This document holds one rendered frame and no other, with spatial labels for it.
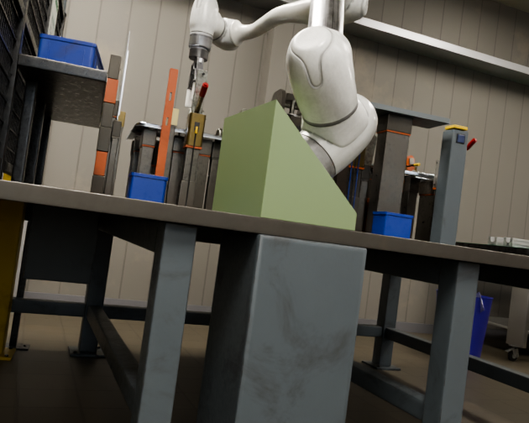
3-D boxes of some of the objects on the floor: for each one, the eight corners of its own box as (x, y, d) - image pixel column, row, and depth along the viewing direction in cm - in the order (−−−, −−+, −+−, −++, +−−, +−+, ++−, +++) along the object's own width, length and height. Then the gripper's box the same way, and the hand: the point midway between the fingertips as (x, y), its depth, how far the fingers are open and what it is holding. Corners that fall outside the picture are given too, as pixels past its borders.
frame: (384, 363, 342) (398, 252, 345) (657, 488, 193) (678, 289, 195) (-122, 338, 248) (-97, 185, 250) (-357, 545, 98) (-291, 160, 101)
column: (337, 509, 146) (370, 248, 148) (221, 516, 135) (259, 233, 137) (287, 459, 174) (316, 241, 177) (188, 461, 163) (220, 228, 166)
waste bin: (503, 370, 372) (511, 295, 374) (454, 367, 360) (463, 289, 362) (461, 354, 411) (469, 287, 413) (416, 351, 399) (425, 282, 401)
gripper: (215, 43, 214) (207, 100, 213) (202, 60, 238) (195, 111, 237) (196, 38, 212) (187, 96, 211) (184, 55, 236) (176, 107, 235)
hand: (191, 101), depth 224 cm, fingers open, 13 cm apart
